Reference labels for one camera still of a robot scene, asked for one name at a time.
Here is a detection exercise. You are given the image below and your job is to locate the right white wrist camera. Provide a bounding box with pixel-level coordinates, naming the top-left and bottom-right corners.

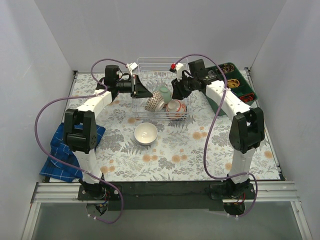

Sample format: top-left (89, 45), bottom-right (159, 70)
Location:
top-left (169, 63), bottom-right (186, 81)

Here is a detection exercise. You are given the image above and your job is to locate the blue plaid cloth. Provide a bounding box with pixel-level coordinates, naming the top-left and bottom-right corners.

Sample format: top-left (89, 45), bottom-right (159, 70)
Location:
top-left (39, 122), bottom-right (106, 182)

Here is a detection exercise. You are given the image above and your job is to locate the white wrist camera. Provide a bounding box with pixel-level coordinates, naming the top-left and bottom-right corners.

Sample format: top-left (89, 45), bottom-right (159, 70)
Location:
top-left (126, 62), bottom-right (138, 76)
top-left (169, 63), bottom-right (186, 81)

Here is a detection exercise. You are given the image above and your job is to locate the green divided organizer tray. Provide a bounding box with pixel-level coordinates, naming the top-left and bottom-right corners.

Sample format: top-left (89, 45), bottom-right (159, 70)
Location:
top-left (206, 62), bottom-right (258, 113)

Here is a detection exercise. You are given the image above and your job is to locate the floral table mat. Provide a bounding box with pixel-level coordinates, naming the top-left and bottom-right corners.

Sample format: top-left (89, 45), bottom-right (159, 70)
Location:
top-left (67, 69), bottom-right (281, 182)

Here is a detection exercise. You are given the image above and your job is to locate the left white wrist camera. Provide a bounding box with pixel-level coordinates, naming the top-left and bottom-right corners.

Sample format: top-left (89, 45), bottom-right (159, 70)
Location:
top-left (126, 62), bottom-right (138, 76)

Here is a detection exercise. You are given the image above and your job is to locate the aluminium frame rail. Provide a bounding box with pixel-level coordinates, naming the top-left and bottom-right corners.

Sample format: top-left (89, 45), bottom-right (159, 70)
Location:
top-left (22, 181), bottom-right (312, 240)

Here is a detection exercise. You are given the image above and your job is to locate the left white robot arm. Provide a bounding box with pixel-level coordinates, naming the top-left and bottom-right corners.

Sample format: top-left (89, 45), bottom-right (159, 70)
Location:
top-left (63, 62), bottom-right (153, 200)

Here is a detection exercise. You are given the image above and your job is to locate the orange floral bowl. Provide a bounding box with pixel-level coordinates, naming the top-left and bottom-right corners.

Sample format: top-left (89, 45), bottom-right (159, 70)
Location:
top-left (165, 99), bottom-right (187, 120)

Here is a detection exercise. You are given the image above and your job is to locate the celadon green bowl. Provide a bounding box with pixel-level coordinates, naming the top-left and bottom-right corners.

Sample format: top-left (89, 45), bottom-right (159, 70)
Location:
top-left (155, 85), bottom-right (172, 104)

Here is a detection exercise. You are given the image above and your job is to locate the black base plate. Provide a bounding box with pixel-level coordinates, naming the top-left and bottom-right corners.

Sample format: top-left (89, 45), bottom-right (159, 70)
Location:
top-left (77, 180), bottom-right (255, 211)

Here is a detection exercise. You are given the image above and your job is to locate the white bowl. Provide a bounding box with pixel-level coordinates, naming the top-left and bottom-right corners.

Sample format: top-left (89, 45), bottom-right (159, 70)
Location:
top-left (134, 122), bottom-right (158, 146)

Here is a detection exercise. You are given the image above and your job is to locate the white wire dish rack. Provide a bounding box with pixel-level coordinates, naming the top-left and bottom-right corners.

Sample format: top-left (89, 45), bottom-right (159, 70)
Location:
top-left (131, 57), bottom-right (178, 121)

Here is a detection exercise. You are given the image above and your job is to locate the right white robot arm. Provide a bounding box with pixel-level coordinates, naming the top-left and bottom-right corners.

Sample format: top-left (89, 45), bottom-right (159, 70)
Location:
top-left (169, 59), bottom-right (265, 199)

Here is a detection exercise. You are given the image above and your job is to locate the brown patterned small bowl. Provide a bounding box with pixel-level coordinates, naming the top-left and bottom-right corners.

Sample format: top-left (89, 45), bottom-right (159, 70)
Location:
top-left (144, 91), bottom-right (165, 112)

